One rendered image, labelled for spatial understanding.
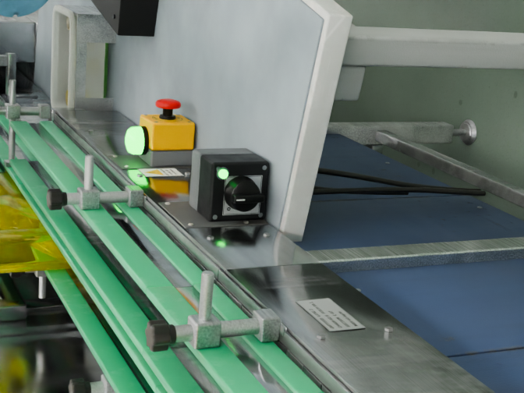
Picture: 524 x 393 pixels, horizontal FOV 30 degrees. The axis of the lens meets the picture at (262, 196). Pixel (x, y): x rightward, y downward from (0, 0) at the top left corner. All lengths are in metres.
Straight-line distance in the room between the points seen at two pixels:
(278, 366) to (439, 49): 0.54
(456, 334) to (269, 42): 0.47
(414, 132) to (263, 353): 1.20
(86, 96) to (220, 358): 1.14
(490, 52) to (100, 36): 0.90
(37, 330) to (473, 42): 0.86
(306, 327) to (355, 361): 0.08
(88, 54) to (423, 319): 1.10
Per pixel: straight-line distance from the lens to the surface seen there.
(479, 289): 1.19
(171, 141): 1.52
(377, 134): 2.02
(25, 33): 2.77
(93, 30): 1.97
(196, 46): 1.54
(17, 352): 1.63
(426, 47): 1.28
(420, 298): 1.13
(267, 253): 1.16
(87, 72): 1.98
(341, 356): 0.91
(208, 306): 0.93
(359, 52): 1.23
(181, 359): 1.10
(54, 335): 1.69
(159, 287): 1.08
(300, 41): 1.20
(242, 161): 1.25
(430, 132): 2.10
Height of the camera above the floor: 1.28
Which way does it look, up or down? 24 degrees down
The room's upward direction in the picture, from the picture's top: 92 degrees counter-clockwise
